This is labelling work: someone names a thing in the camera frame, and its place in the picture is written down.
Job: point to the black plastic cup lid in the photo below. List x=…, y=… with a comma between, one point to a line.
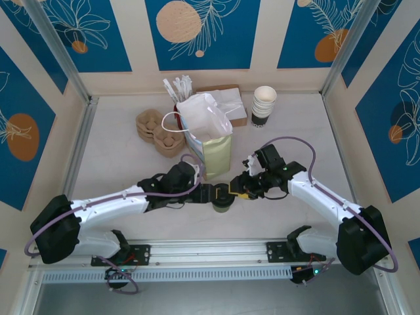
x=225, y=199

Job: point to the white paper bag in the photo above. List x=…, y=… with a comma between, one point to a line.
x=216, y=157

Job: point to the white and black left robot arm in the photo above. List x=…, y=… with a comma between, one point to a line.
x=108, y=210

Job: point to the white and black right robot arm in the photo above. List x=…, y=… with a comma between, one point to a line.
x=315, y=193

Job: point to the brown cardboard napkin box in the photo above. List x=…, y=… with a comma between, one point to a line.
x=241, y=122

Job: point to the white napkin stack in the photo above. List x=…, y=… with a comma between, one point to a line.
x=234, y=101

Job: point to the stack of paper cups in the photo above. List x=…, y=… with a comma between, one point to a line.
x=265, y=94

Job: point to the white wrapped stirrer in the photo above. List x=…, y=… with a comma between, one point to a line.
x=182, y=90
x=168, y=88
x=178, y=91
x=190, y=88
x=186, y=88

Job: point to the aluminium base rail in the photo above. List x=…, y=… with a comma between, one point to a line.
x=210, y=252

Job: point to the aluminium side frame rail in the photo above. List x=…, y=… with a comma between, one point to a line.
x=80, y=151
x=341, y=157

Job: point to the aluminium frame post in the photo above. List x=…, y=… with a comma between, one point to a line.
x=55, y=49
x=354, y=49

